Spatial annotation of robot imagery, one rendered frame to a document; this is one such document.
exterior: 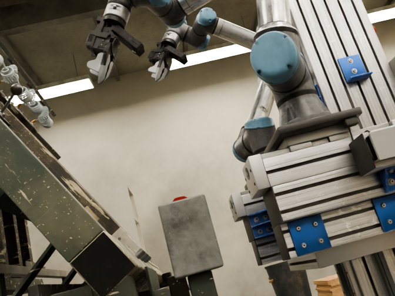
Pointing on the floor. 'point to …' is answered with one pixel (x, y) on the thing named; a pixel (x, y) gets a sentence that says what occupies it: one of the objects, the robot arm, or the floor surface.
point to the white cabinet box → (122, 210)
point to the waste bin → (288, 280)
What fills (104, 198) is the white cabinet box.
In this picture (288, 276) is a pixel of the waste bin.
